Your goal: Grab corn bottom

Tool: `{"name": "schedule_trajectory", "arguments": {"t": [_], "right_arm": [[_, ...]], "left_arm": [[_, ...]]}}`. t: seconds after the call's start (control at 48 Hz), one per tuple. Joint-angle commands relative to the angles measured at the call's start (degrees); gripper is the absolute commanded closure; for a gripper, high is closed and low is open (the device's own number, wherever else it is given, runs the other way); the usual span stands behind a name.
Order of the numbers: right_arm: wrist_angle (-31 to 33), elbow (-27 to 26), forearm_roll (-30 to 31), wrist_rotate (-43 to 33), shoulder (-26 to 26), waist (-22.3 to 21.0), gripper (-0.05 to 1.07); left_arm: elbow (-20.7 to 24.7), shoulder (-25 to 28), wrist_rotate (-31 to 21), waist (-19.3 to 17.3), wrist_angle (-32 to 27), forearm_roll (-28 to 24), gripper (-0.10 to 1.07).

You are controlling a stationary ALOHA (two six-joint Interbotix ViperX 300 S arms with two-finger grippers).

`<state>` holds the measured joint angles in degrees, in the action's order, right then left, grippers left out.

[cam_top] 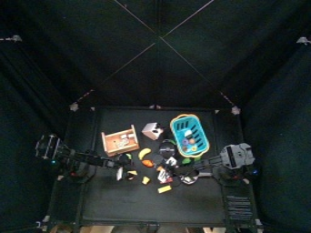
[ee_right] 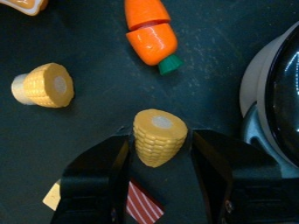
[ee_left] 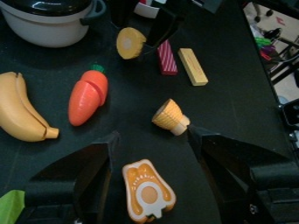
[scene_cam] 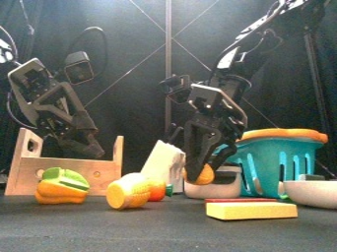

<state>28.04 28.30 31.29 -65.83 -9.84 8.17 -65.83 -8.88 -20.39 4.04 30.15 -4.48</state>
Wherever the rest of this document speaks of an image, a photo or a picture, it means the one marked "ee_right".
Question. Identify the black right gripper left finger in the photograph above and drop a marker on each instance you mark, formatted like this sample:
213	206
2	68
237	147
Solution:
93	180

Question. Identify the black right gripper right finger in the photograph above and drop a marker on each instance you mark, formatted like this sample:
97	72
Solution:
240	180

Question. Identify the yellow toy corn tip piece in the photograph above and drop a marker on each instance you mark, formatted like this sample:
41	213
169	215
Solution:
158	137

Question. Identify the yellow toy corn stem piece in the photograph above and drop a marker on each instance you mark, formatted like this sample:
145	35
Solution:
45	85

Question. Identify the white toy pot with dark lid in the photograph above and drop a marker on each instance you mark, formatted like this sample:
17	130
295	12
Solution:
272	96

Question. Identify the orange toy carrot with green stem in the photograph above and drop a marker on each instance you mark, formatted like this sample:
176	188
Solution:
154	43

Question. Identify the orange toy carrot tip piece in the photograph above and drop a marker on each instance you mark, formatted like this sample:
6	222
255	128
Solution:
144	11

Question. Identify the orange and white toy bread slice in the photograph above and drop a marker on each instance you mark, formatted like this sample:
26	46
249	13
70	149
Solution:
28	5

